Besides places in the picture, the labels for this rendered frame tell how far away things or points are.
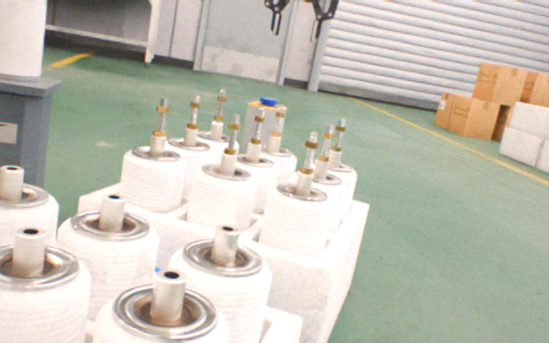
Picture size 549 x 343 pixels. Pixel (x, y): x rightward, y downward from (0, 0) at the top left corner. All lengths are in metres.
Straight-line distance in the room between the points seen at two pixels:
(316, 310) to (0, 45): 0.71
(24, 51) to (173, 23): 4.98
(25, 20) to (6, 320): 0.72
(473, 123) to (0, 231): 4.27
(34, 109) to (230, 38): 5.03
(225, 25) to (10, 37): 5.03
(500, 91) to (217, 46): 2.93
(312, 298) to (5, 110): 0.64
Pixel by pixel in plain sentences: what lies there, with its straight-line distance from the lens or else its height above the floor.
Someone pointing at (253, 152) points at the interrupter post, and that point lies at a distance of 0.91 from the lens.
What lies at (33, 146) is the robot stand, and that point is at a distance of 1.09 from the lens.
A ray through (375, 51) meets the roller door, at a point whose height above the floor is 0.55.
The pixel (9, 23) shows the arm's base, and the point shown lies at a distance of 1.07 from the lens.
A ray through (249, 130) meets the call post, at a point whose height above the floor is 0.26.
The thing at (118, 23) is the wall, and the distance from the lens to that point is 6.03.
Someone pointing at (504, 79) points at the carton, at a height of 0.50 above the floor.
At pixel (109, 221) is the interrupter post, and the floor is 0.26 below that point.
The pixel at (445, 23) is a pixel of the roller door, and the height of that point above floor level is 1.00.
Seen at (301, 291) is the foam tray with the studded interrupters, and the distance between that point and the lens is 0.74.
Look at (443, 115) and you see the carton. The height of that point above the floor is 0.10.
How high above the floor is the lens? 0.45
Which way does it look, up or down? 13 degrees down
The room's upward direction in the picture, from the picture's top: 11 degrees clockwise
